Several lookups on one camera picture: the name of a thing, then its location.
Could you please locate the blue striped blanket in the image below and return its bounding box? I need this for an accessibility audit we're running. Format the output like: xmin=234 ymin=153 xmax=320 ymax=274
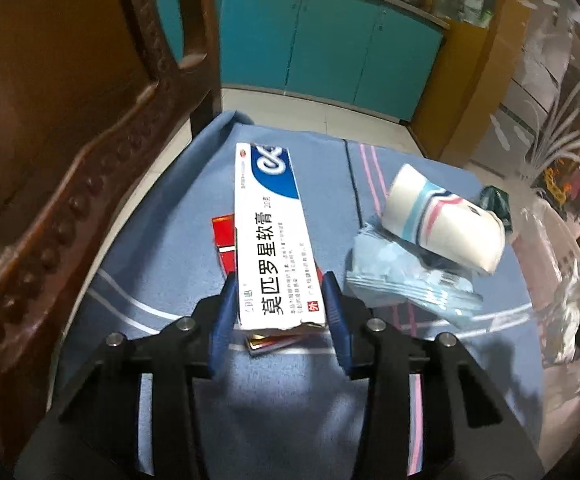
xmin=54 ymin=110 xmax=546 ymax=461

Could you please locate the etched glass sliding door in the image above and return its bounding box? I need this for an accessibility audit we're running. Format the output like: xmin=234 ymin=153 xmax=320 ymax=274
xmin=470 ymin=0 xmax=580 ymax=261

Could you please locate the light blue plastic packet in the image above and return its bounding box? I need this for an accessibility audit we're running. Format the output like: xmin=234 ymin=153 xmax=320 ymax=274
xmin=345 ymin=220 xmax=485 ymax=332

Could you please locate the dark green wrapper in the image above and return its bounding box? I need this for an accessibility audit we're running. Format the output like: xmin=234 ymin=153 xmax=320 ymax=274
xmin=480 ymin=186 xmax=513 ymax=231

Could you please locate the carved wooden chair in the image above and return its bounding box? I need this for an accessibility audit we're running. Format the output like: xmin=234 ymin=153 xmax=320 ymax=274
xmin=0 ymin=0 xmax=223 ymax=461

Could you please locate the white and blue ointment box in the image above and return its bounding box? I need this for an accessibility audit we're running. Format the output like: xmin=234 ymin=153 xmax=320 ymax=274
xmin=233 ymin=142 xmax=329 ymax=335

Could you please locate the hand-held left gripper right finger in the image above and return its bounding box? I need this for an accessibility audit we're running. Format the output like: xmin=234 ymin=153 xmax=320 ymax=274
xmin=320 ymin=270 xmax=546 ymax=480

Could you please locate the white striped paper cup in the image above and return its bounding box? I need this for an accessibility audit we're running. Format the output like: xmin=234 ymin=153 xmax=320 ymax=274
xmin=381 ymin=163 xmax=507 ymax=276

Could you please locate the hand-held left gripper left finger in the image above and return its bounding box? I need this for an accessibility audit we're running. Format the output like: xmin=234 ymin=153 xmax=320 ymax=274
xmin=14 ymin=271 xmax=238 ymax=480

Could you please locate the white plastic lattice basket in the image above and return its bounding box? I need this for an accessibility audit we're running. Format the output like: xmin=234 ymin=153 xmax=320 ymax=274
xmin=512 ymin=195 xmax=580 ymax=366

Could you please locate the flat red box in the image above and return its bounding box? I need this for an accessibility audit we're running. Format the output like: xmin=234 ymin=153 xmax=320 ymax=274
xmin=211 ymin=214 xmax=321 ymax=357

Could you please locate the teal kitchen counter cabinet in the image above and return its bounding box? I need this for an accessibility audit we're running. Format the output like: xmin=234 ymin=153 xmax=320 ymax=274
xmin=147 ymin=0 xmax=451 ymax=123

